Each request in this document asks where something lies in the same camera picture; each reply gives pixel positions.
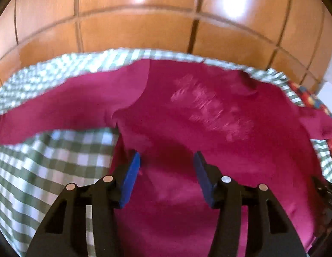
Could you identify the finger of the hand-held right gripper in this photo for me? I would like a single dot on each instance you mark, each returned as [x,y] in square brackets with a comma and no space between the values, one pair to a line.
[325,192]

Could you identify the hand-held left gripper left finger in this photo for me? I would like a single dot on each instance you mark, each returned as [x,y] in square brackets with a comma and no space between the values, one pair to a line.
[131,177]

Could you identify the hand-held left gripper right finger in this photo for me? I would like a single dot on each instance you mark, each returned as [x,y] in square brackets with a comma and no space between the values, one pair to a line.
[204,178]

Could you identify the magenta red shirt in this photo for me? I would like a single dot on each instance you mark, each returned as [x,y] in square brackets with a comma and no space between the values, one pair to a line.
[187,117]

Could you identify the green white checkered blanket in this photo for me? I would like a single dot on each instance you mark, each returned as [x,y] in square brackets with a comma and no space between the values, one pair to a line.
[50,155]

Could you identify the colourful patterned cloth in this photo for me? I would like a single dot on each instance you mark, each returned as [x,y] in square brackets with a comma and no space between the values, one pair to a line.
[309,96]

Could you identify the wooden panelled wardrobe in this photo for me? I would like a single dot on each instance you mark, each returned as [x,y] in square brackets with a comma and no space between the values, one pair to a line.
[160,13]

